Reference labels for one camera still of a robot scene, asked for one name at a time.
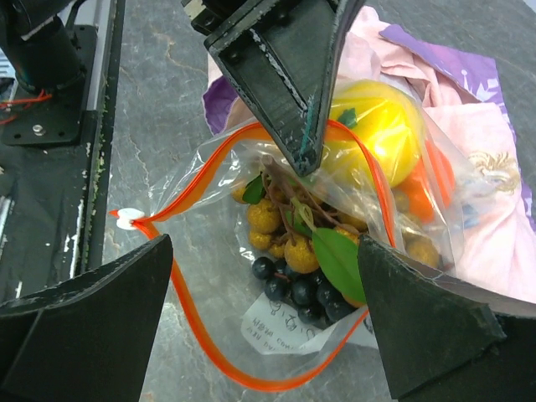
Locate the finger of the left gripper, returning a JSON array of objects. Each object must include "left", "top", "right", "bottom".
[
  {"left": 204, "top": 1, "right": 335, "bottom": 176},
  {"left": 313, "top": 0, "right": 369, "bottom": 126}
]

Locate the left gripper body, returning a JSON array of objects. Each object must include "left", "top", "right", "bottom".
[{"left": 180, "top": 0, "right": 268, "bottom": 37}]

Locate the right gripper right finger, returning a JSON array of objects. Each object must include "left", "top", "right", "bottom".
[{"left": 358, "top": 235, "right": 535, "bottom": 401}]

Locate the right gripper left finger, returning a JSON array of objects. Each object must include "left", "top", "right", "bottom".
[{"left": 1, "top": 234, "right": 173, "bottom": 401}]

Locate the fake brown longan bunch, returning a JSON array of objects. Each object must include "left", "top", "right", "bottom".
[{"left": 229, "top": 154, "right": 441, "bottom": 309}]

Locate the clear zip top bag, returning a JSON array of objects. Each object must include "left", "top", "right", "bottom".
[{"left": 113, "top": 80, "right": 494, "bottom": 391}]

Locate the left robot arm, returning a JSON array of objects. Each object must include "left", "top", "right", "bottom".
[{"left": 1, "top": 1, "right": 363, "bottom": 177}]

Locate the fake yellow lemon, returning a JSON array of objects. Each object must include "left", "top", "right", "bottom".
[{"left": 321, "top": 80, "right": 424, "bottom": 188}]

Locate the fake dark grape bunch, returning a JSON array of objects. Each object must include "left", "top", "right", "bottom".
[{"left": 251, "top": 256, "right": 358, "bottom": 330}]

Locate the fake orange persimmon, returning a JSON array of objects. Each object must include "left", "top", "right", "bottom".
[{"left": 396, "top": 140, "right": 456, "bottom": 224}]

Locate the pink purple printed cloth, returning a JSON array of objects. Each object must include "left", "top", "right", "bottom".
[{"left": 204, "top": 6, "right": 535, "bottom": 302}]

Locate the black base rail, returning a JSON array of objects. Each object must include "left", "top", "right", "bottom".
[{"left": 1, "top": 1, "right": 126, "bottom": 301}]

